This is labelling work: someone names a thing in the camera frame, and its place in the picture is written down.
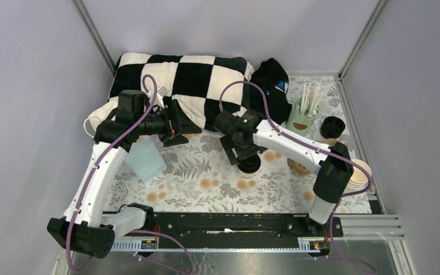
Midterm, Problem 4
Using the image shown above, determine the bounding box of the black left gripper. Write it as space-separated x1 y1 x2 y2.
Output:
135 99 202 146

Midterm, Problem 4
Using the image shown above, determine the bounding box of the white paper coffee cup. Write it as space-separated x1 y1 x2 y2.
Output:
239 171 257 179

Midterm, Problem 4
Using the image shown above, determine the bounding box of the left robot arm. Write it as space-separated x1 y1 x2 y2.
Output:
47 90 202 258

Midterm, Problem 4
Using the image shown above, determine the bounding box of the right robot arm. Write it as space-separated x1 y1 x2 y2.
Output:
213 109 353 236

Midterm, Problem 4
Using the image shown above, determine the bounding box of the light blue napkin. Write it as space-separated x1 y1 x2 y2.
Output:
124 137 167 183

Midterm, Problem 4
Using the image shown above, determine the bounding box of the floral table mat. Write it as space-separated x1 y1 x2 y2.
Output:
87 75 372 215

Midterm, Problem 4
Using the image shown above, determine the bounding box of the black white checkered pillow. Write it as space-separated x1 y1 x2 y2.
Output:
109 52 254 132

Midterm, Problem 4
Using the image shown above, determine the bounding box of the brown cardboard cup carrier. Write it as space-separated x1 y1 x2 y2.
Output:
289 138 337 175

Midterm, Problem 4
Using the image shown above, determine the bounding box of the green straw holder cup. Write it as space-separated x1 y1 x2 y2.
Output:
285 97 318 137

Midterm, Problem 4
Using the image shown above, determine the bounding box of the black cloth bundle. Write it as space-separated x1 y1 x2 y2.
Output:
250 58 292 124

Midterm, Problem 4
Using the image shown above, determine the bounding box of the white paper bag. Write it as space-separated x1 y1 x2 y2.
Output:
82 97 118 138

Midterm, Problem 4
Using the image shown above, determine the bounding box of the stack of black lids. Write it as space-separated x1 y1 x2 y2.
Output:
320 116 346 139

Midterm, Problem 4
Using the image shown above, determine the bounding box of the stack of paper cups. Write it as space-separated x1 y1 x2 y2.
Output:
347 159 372 190

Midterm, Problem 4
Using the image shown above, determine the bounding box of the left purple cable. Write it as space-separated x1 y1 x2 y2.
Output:
65 74 196 275

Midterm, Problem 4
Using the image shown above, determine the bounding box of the purple cable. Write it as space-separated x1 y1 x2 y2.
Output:
65 74 196 275
219 80 376 275

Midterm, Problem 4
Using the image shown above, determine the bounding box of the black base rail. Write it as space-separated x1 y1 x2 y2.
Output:
123 212 344 253

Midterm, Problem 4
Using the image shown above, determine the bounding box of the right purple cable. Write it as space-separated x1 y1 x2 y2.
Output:
219 80 376 275

